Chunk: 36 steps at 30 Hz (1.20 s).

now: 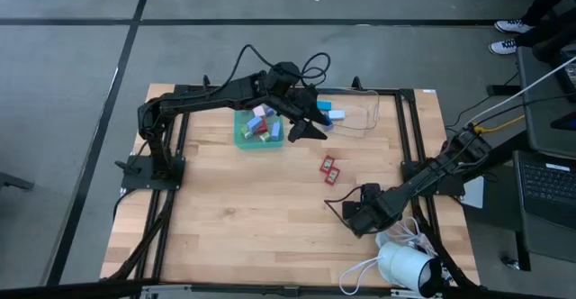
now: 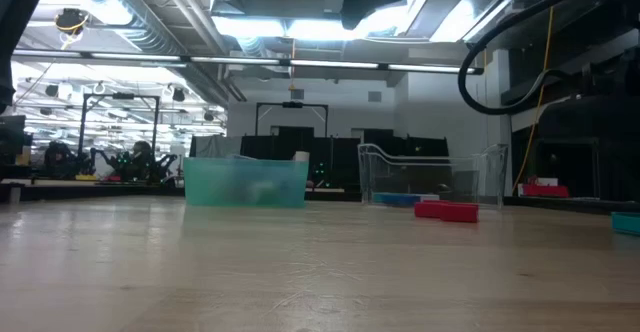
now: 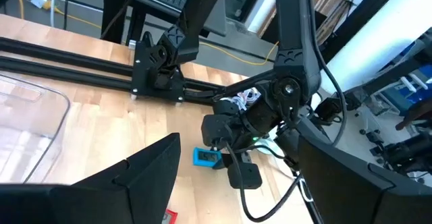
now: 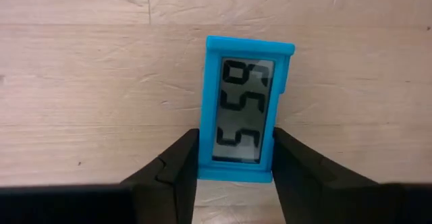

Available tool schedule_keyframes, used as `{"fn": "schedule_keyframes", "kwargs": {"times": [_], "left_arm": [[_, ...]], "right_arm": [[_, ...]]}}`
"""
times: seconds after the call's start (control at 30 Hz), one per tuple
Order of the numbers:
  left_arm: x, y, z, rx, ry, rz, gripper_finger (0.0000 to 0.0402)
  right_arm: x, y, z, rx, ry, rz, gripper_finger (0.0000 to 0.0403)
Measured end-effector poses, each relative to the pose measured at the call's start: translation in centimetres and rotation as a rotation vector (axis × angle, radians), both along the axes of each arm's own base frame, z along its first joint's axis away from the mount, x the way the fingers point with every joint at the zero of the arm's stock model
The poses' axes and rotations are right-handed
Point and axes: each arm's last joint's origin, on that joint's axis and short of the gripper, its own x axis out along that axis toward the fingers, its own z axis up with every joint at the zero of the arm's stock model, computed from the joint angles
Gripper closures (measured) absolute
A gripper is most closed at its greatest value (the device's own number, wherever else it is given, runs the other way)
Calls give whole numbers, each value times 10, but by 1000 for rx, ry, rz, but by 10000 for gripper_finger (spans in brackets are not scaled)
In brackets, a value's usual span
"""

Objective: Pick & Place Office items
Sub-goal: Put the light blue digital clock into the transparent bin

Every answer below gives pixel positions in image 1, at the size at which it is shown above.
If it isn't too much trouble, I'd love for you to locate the black table frame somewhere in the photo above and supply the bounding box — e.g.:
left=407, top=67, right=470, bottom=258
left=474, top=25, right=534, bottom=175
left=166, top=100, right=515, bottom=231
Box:
left=107, top=76, right=482, bottom=299

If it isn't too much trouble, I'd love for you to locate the thick white cable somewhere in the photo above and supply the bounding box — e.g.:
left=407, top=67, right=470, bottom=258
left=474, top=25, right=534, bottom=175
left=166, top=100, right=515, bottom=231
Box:
left=467, top=58, right=576, bottom=127

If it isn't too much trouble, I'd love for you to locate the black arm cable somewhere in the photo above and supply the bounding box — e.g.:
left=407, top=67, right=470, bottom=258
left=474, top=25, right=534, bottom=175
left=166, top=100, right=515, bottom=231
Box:
left=211, top=43, right=332, bottom=97

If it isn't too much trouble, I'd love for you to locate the white paper sheet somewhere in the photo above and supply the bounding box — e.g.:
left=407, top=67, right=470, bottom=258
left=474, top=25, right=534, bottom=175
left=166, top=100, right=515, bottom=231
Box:
left=461, top=176, right=486, bottom=210

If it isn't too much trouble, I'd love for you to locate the green translucent tray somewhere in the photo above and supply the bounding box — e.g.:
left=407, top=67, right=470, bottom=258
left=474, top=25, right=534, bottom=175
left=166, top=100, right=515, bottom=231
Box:
left=232, top=104, right=286, bottom=150

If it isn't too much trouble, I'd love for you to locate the clear plastic tray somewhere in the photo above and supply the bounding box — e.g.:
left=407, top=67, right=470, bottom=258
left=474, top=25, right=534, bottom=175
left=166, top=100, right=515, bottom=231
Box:
left=314, top=89, right=382, bottom=139

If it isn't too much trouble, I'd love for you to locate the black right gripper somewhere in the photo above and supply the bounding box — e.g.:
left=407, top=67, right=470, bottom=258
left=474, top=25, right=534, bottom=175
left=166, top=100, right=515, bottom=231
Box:
left=342, top=184, right=404, bottom=239

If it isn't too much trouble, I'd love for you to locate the grey cart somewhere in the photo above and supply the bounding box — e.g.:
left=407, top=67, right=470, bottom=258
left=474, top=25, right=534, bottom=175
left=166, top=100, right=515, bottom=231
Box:
left=515, top=46, right=576, bottom=264

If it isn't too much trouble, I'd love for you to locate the white cylinder device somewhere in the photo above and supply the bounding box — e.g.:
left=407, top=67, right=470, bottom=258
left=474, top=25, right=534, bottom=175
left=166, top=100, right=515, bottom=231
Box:
left=376, top=240, right=445, bottom=299

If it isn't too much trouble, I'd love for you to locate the person's white shoe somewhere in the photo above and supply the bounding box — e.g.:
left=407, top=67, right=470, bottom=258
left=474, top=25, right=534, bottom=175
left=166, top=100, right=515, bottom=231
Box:
left=488, top=38, right=518, bottom=57
left=493, top=18, right=535, bottom=35

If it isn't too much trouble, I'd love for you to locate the yellow cable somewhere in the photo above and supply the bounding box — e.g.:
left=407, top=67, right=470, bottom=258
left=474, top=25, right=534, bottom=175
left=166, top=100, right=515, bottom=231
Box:
left=472, top=114, right=527, bottom=136

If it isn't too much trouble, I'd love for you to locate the person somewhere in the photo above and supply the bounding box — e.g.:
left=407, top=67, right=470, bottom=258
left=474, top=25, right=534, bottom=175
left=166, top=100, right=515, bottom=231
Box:
left=488, top=0, right=576, bottom=64

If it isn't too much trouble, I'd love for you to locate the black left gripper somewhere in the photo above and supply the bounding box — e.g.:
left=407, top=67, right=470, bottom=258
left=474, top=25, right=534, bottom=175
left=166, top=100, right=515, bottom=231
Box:
left=287, top=86, right=333, bottom=143

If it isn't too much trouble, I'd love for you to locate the dark laptop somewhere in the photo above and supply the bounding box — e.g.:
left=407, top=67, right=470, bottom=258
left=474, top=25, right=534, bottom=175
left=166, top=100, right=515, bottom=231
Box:
left=512, top=149, right=576, bottom=231

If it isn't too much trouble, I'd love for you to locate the thin black cable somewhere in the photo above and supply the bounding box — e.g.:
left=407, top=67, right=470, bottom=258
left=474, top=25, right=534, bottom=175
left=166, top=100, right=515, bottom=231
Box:
left=323, top=185, right=366, bottom=222

